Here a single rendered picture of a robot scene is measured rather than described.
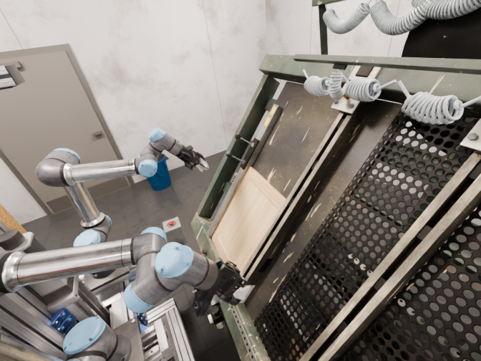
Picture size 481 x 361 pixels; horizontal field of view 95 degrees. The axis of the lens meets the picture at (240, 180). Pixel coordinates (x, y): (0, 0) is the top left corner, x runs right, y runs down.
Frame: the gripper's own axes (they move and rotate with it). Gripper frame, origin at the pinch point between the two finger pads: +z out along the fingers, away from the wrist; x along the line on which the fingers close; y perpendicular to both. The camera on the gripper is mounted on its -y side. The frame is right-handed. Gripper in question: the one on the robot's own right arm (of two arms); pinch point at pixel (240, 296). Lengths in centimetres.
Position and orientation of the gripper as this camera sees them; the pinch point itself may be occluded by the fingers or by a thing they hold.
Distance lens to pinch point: 81.2
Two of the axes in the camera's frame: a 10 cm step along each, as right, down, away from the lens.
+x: -5.0, -4.3, 7.5
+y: 7.0, -7.1, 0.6
